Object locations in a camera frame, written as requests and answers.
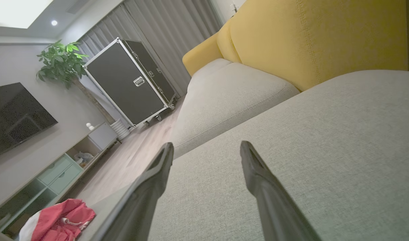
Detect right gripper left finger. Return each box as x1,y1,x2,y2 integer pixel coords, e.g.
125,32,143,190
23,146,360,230
91,142,174,241

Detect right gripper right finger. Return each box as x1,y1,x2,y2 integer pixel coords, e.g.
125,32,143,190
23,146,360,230
240,141,322,241

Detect red white numbered jersey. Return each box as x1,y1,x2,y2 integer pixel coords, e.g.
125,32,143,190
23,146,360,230
19,198,96,241

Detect large grey chaise cushion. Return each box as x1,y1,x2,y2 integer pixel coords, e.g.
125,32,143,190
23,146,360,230
76,70,409,241

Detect grey white crumpled bag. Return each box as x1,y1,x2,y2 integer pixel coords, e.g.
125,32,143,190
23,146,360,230
74,151,94,167

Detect white ribbed plant pot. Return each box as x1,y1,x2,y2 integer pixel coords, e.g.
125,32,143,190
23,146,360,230
110,119,131,140

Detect low wooden tv cabinet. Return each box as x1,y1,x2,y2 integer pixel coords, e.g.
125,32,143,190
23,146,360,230
0,122,119,240

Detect black aluminium-edged flight case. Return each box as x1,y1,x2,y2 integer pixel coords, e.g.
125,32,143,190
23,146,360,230
82,37,177,129

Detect black flat television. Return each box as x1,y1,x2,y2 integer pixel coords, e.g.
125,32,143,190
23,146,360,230
0,82,58,161

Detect green leafy indoor plant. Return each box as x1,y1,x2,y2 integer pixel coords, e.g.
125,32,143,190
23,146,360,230
36,39,118,126

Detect wide yellow back cushion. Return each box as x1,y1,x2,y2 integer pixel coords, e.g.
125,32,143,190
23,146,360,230
230,0,408,91

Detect grey pleated curtain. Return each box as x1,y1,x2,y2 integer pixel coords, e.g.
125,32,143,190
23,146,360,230
77,0,223,97

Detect bright ceiling light panel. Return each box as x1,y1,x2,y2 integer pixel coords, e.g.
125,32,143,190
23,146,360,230
0,0,54,29

